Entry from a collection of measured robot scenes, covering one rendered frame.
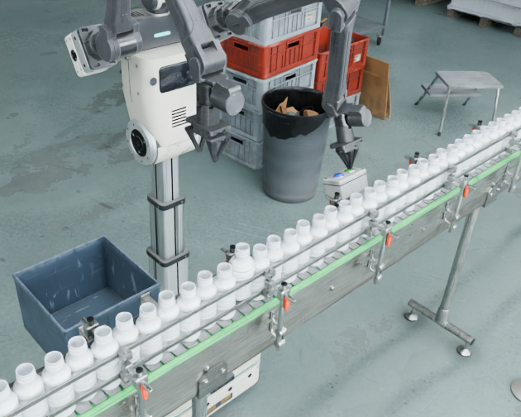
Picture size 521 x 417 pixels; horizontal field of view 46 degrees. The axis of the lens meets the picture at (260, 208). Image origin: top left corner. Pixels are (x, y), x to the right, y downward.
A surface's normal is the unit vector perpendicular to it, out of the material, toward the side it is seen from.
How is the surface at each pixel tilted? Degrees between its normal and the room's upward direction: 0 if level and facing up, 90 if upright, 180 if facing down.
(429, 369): 0
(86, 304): 0
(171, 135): 90
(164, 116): 90
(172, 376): 90
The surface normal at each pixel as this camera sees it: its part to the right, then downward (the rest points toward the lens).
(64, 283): 0.69, 0.43
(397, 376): 0.06, -0.83
